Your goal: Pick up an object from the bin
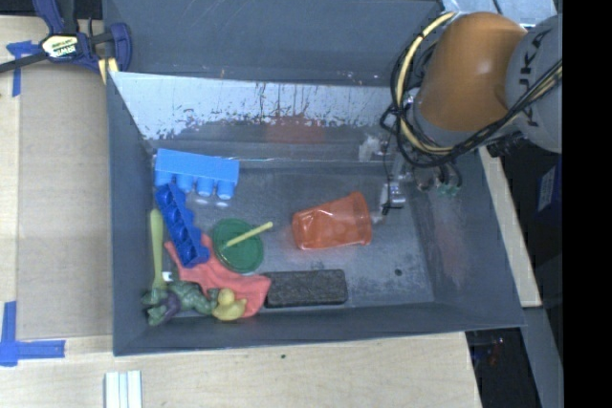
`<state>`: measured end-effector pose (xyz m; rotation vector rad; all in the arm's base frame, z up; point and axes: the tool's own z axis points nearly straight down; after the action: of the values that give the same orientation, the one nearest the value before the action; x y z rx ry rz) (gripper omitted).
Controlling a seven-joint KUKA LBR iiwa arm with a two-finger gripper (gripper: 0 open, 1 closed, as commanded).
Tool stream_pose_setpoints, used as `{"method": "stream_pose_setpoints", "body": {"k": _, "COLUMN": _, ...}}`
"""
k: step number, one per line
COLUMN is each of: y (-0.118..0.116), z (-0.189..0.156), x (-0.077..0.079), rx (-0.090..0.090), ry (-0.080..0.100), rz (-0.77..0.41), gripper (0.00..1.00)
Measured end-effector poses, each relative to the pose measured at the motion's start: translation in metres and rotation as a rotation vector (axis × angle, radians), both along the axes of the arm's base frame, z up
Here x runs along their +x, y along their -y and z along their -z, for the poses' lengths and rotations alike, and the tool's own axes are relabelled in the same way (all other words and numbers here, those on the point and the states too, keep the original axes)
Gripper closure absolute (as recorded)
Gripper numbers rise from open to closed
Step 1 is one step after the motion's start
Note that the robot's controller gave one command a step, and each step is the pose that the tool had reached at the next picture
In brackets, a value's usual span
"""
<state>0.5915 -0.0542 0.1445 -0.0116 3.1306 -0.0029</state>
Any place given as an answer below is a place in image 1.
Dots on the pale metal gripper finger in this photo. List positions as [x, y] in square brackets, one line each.
[385, 197]
[398, 197]

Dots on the orange plastic cup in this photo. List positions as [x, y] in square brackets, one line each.
[332, 222]

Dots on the dark green flat block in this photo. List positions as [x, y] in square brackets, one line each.
[306, 287]

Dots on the green lid with yellow straw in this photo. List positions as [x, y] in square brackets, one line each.
[239, 248]

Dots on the grey metal bin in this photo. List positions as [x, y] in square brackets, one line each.
[296, 38]

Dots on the salmon red cloth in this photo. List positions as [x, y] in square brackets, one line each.
[241, 289]

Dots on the yellow rubber duck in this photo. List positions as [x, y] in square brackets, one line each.
[228, 306]

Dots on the light blue toy brick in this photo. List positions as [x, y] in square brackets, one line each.
[193, 167]

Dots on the dark blue toy brick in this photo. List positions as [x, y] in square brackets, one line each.
[179, 224]

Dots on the green toy figure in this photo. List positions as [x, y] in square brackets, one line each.
[184, 298]

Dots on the yellow-green plastic fork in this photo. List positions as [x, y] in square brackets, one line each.
[156, 243]

